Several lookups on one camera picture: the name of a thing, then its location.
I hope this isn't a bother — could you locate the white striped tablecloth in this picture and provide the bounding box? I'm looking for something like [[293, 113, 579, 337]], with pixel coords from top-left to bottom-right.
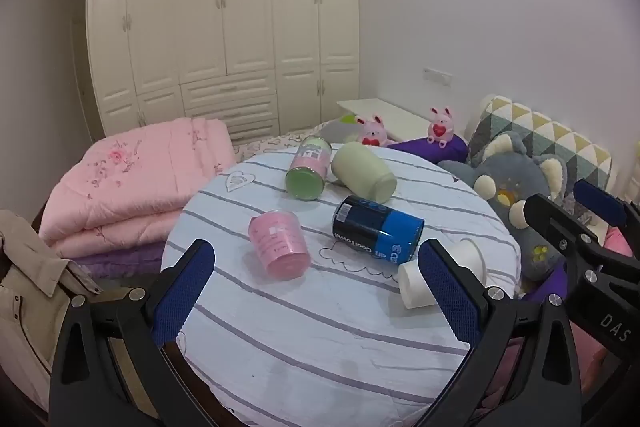
[[160, 142, 524, 427]]

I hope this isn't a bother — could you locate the beige jacket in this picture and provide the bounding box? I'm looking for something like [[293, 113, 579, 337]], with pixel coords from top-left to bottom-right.
[[0, 209, 104, 404]]

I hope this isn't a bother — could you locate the white cup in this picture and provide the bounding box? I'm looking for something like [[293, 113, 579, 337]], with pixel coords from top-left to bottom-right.
[[397, 237, 489, 311]]

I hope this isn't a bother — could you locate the blue and black cup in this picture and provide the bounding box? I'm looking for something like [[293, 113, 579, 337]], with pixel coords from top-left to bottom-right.
[[332, 195, 426, 273]]

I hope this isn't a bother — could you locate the floral bed sheet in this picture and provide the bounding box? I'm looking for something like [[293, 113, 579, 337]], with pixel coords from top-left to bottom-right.
[[232, 122, 346, 164]]

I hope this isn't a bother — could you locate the pink bunny plush toy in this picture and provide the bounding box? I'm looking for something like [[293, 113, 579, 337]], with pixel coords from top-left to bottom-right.
[[353, 114, 394, 148], [425, 106, 456, 147]]

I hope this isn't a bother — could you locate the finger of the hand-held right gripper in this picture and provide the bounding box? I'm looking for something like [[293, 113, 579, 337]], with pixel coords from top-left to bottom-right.
[[573, 179, 640, 234], [523, 192, 640, 278]]

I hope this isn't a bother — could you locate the pink cloth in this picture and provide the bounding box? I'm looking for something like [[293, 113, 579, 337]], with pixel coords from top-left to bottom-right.
[[565, 319, 624, 389]]

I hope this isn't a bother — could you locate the purple pillow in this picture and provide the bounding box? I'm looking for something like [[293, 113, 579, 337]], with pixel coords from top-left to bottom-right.
[[387, 134, 470, 166]]

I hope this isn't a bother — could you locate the cream wardrobe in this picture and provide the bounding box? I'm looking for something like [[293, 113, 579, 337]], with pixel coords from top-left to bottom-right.
[[85, 0, 362, 146]]

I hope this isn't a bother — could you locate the pink folded quilt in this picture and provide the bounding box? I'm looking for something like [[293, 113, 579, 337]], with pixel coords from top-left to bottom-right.
[[39, 116, 239, 261]]

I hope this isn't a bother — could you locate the pink plastic cup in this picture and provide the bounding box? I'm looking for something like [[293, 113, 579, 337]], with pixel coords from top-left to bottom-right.
[[248, 209, 312, 281]]

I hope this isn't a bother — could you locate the pale green cup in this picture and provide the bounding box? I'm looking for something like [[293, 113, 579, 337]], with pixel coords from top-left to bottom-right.
[[330, 141, 399, 210]]

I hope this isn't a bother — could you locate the purple blanket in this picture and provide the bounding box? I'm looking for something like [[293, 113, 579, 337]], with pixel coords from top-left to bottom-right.
[[70, 239, 169, 281]]

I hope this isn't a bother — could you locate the white bedside table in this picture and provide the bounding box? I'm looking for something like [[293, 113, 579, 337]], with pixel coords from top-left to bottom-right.
[[335, 98, 436, 143]]

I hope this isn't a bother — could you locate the green and pink cup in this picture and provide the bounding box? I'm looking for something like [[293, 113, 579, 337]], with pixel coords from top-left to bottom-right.
[[285, 134, 334, 202]]

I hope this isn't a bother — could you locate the purple cushion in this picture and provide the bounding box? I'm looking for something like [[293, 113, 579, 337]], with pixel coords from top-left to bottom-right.
[[520, 264, 571, 306]]

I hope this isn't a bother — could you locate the grey plush toy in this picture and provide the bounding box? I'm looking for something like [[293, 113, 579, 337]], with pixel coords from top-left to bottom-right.
[[437, 131, 592, 284]]

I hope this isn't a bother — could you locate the triangle patterned cushion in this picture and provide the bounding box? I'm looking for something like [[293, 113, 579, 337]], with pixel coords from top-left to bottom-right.
[[464, 95, 614, 204]]

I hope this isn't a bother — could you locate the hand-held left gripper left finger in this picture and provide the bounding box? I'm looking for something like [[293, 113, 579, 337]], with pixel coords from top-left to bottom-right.
[[47, 237, 216, 427]]

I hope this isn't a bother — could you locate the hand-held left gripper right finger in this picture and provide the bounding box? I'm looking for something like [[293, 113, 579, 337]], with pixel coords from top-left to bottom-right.
[[417, 238, 584, 427]]

